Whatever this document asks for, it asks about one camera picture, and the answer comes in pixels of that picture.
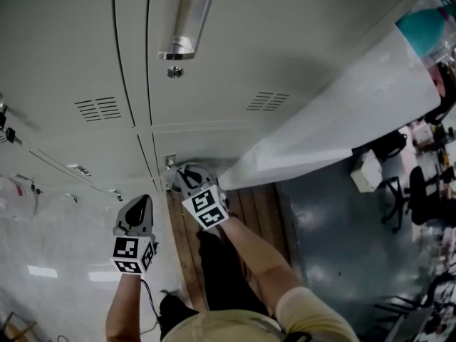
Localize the black office chair base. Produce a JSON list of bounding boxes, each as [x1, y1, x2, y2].
[[379, 175, 410, 234]]

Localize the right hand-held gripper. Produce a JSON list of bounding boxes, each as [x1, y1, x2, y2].
[[172, 162, 229, 232]]

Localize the black office chair with backrest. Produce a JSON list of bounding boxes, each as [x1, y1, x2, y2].
[[408, 165, 442, 227]]

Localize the person's cream shirt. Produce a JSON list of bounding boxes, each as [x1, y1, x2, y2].
[[160, 286, 361, 342]]

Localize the person's black trousers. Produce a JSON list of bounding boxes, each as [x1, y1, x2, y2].
[[157, 229, 279, 322]]

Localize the black-headed key bunch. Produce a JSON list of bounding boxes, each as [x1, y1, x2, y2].
[[0, 103, 23, 146]]

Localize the grey locker door with keys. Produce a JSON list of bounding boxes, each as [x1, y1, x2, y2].
[[0, 0, 137, 146]]

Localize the wooden frame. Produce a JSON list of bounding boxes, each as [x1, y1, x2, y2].
[[0, 311, 38, 342]]

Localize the person's left forearm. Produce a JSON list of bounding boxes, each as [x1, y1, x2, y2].
[[105, 271, 144, 342]]

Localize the thin black cable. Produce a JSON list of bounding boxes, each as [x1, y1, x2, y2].
[[140, 279, 163, 334]]

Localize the grey locker cabinet side panel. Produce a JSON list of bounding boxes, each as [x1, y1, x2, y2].
[[219, 23, 445, 192]]

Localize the person's right forearm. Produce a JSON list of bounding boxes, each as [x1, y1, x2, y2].
[[209, 216, 306, 318]]

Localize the brown wooden plank platform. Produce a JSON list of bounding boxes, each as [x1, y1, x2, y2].
[[165, 182, 291, 313]]

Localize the grey locker door with label holder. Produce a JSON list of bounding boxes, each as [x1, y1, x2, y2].
[[146, 0, 420, 135]]

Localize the white cardboard box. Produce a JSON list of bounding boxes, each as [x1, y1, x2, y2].
[[350, 150, 383, 194]]

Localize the clear chrome label holder handle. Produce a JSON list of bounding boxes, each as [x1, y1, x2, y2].
[[157, 0, 219, 61]]

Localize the teal and white poster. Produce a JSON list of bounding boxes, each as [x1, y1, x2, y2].
[[394, 0, 456, 58]]

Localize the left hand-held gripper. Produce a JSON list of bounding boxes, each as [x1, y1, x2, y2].
[[109, 194, 160, 275]]

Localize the black bag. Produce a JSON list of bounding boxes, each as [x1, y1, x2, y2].
[[370, 128, 408, 162]]

